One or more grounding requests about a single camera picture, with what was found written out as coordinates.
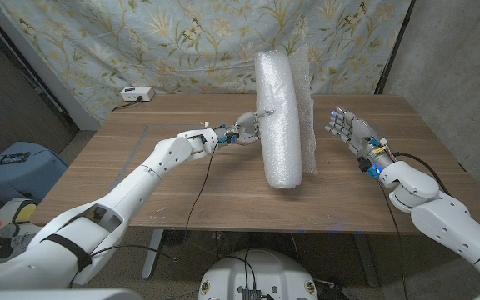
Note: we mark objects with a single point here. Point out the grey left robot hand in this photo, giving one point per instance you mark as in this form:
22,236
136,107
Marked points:
248,129

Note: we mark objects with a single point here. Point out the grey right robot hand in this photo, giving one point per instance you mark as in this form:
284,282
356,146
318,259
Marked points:
354,129

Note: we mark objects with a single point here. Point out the bubble wrap roll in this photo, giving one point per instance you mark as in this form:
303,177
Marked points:
279,125

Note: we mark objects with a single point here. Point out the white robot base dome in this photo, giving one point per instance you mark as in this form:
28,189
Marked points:
273,271

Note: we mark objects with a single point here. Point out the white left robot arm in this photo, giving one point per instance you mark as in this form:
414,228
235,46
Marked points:
140,183

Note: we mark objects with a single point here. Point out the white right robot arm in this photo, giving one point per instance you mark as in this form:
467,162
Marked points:
444,221

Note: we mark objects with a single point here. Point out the floral printed backdrop cloth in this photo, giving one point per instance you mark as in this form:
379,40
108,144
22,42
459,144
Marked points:
348,41

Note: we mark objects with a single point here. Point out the black backdrop stand pole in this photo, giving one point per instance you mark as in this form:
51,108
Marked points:
394,46

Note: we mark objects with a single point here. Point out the white power strip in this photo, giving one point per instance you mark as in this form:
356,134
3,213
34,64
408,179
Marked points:
138,93

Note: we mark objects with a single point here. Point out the metal table leg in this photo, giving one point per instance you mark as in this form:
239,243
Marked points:
367,258
152,254

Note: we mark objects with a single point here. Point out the small black electronics box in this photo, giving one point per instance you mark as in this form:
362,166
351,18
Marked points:
251,294

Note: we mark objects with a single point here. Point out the blue grey bin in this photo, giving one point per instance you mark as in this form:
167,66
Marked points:
19,175

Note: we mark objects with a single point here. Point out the white yellow device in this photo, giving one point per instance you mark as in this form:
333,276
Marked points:
23,212

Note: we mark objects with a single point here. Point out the grey sneaker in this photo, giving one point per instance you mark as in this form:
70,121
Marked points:
13,246

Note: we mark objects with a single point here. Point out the grey backdrop frame post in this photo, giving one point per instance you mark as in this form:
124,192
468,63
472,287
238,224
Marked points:
23,46

